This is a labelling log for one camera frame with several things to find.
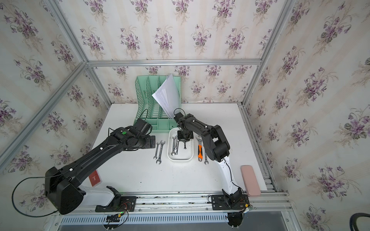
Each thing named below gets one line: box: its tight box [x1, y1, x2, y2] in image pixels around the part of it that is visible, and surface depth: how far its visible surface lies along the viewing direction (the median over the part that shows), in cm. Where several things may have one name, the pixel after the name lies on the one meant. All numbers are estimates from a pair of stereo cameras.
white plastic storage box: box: [167, 127, 195, 162], surface depth 95 cm
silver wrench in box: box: [171, 135, 177, 156], surface depth 96 cm
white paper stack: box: [151, 73, 180, 119], surface depth 97 cm
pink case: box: [240, 165, 262, 197], surface depth 81 cm
